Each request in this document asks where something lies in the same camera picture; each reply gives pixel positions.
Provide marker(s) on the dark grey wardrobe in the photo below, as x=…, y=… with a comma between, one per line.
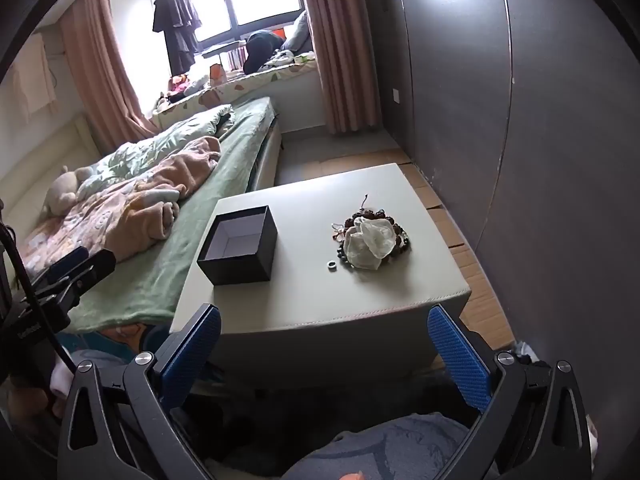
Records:
x=460, y=85

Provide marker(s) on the beige plush toy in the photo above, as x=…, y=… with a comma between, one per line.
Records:
x=62, y=192

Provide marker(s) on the green bedsheet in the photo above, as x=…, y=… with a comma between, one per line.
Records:
x=230, y=170

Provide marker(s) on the orange patterned paper bag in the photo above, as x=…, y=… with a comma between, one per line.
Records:
x=217, y=74

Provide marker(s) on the cream padded headboard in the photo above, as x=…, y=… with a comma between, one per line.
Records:
x=45, y=145

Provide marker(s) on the beige bed frame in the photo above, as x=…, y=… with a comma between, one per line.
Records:
x=267, y=160

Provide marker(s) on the dark bag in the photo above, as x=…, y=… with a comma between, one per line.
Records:
x=260, y=52

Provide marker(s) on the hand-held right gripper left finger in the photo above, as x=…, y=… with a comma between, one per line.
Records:
x=192, y=355

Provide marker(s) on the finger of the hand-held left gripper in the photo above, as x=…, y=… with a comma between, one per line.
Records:
x=87, y=272
x=60, y=266

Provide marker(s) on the person's grey trousers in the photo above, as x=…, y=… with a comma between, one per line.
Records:
x=400, y=445

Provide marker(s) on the white leather square table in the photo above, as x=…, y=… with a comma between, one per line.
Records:
x=300, y=290

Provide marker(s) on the black square gift box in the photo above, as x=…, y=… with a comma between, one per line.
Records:
x=250, y=267

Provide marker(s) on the beige hanging cloth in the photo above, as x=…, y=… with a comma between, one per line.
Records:
x=32, y=77

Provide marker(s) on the pink curtain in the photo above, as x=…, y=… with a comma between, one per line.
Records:
x=335, y=35
x=100, y=60

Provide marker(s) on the pink fleece blanket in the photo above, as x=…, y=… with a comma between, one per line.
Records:
x=125, y=205

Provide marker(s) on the printed window seat cushion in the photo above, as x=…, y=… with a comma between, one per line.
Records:
x=240, y=87

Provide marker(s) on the white organza pouch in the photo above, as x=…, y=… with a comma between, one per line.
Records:
x=367, y=242

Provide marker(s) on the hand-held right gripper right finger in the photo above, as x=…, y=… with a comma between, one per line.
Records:
x=457, y=365

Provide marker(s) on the grey pillow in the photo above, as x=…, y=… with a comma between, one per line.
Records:
x=300, y=32

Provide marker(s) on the hanging dark clothes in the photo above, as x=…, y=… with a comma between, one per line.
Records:
x=175, y=20

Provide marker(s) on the light green floral quilt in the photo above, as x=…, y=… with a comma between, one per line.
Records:
x=170, y=140

